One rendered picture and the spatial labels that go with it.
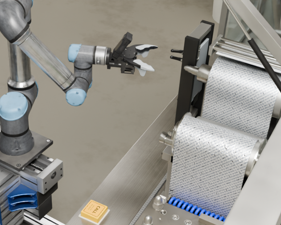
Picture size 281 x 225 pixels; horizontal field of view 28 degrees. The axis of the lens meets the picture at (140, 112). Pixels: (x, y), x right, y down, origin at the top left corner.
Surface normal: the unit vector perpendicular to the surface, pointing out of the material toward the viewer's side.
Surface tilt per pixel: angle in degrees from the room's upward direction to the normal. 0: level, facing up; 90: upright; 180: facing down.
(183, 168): 90
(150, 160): 0
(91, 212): 0
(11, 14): 43
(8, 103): 8
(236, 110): 92
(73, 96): 90
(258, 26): 90
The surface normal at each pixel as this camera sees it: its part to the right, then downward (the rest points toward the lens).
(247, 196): 0.06, -0.80
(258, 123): -0.46, 0.53
